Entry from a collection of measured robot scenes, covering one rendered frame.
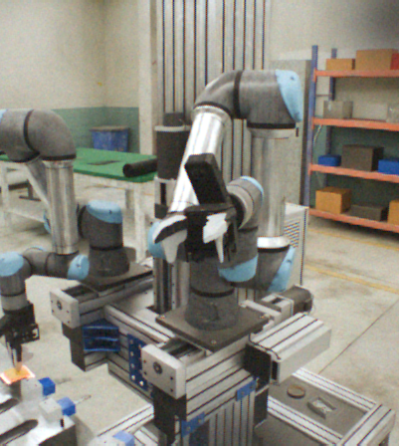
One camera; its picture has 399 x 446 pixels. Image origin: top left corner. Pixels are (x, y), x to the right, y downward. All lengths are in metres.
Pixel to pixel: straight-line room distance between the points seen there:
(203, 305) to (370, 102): 5.11
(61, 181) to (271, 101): 0.59
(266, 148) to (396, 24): 5.07
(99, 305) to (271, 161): 0.79
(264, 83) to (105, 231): 0.75
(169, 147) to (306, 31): 5.31
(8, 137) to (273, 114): 0.70
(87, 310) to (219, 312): 0.51
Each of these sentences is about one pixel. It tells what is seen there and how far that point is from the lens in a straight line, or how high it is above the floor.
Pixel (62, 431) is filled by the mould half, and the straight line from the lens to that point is 1.20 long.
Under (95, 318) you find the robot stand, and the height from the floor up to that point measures 0.91.
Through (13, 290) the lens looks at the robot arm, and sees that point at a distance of 1.39.
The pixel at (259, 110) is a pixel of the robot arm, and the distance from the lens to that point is 1.09.
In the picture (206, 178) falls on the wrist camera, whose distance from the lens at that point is 0.72.
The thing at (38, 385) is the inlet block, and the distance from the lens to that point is 1.30.
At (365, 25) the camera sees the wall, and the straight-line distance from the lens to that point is 6.24.
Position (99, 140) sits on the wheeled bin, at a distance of 8.61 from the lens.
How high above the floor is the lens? 1.64
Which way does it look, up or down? 16 degrees down
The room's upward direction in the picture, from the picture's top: straight up
